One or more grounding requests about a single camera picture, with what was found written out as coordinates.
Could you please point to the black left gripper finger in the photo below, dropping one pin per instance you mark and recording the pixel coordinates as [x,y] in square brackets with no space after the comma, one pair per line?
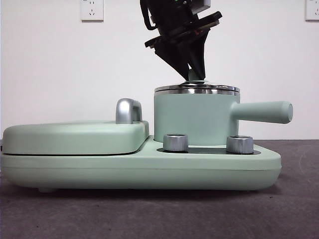
[200,59]
[174,56]

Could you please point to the glass lid with green knob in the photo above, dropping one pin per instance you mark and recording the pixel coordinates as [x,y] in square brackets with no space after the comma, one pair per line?
[211,87]

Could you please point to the silver control knob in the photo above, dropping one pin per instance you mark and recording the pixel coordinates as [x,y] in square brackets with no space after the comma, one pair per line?
[239,145]
[175,143]

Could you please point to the mint green hinged griddle cover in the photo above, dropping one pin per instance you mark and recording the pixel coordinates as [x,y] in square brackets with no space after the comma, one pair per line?
[62,139]

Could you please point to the mint green breakfast machine base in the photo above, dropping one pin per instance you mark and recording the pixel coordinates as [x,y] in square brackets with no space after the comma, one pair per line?
[74,171]

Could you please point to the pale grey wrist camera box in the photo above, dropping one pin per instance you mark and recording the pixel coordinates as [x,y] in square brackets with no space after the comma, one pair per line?
[201,5]

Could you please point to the white wall socket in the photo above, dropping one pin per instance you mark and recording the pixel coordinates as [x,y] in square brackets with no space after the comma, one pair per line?
[312,10]
[91,11]

